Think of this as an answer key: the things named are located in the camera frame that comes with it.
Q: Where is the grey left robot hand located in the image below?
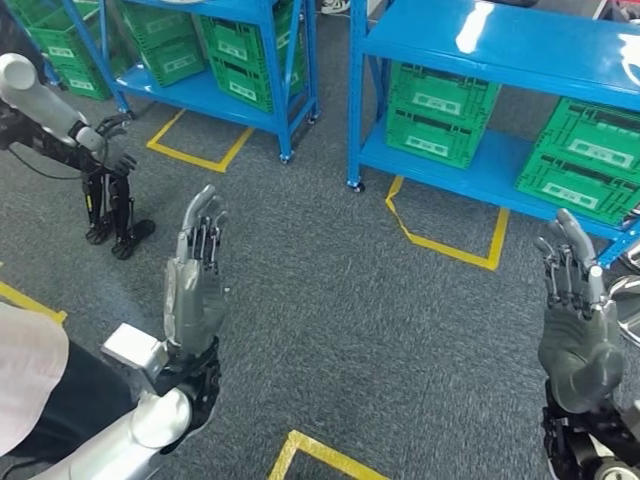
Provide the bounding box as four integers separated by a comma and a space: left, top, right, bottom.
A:
163, 184, 229, 360

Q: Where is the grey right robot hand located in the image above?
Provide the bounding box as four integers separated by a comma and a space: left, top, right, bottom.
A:
534, 207, 626, 416

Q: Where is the silver curved part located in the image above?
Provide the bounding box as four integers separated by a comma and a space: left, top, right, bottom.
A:
607, 238, 640, 349

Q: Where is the blue metal shelf rack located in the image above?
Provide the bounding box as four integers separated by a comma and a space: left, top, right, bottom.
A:
346, 0, 640, 270
5, 0, 322, 165

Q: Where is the green plastic crate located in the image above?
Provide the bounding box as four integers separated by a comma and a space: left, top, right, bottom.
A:
387, 62, 502, 132
208, 54, 308, 115
141, 33, 208, 89
514, 150, 640, 228
384, 107, 490, 171
5, 0, 132, 103
534, 97, 640, 185
115, 0, 197, 52
195, 0, 303, 69

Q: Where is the person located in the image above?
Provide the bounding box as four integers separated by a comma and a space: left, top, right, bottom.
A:
0, 301, 139, 465

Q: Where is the yellow tape square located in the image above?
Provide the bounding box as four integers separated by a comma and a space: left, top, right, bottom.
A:
0, 261, 69, 327
267, 429, 392, 480

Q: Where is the white and black humanoid robot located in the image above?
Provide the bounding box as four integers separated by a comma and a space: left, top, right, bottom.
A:
0, 6, 157, 262

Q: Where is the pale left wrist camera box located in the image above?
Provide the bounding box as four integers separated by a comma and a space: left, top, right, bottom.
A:
100, 322, 171, 400

